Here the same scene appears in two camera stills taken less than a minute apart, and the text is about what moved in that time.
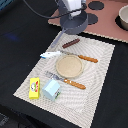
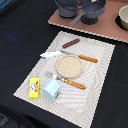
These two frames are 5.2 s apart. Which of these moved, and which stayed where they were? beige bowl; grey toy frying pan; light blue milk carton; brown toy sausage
Moved: grey toy frying pan
Stayed: light blue milk carton; brown toy sausage; beige bowl
